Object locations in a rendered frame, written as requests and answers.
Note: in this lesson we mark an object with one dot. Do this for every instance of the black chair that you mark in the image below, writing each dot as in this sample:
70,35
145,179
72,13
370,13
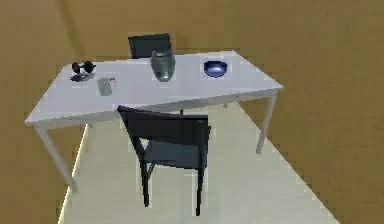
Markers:
173,133
146,45

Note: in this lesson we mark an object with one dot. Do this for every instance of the grey metal vase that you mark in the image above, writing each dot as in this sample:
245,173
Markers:
162,65

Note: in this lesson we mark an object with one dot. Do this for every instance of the white table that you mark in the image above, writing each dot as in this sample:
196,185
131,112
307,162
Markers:
140,93

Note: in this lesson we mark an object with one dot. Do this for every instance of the black dumbbell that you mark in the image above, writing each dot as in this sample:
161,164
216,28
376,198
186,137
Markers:
83,67

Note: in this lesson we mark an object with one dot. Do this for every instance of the blue bowl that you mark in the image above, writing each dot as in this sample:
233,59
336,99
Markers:
215,68

